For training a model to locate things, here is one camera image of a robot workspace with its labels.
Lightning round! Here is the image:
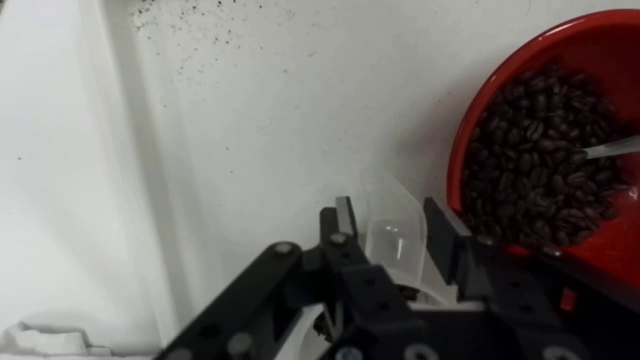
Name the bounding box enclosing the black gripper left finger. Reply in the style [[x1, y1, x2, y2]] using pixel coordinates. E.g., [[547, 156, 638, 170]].
[[156, 193, 416, 360]]

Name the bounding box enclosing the red bowl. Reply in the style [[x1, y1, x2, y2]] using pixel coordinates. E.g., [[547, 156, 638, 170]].
[[444, 5, 640, 296]]

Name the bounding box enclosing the orange handled metal spoon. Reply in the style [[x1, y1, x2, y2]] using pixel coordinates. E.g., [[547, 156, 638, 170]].
[[582, 133, 640, 161]]

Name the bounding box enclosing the white towel with red stripes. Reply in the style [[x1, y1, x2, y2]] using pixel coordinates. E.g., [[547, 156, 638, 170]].
[[0, 318, 117, 357]]

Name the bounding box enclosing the large coffee bean pile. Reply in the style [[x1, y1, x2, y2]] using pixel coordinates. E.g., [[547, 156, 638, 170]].
[[461, 62, 636, 249]]

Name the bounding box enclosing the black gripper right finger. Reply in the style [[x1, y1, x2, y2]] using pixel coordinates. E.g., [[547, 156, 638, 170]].
[[423, 193, 640, 360]]

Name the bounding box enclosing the white plastic tray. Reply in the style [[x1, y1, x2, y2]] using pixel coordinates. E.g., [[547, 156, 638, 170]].
[[79, 0, 640, 360]]

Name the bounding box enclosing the clear plastic measuring jar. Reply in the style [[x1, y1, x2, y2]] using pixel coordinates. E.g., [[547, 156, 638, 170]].
[[359, 170, 430, 289]]

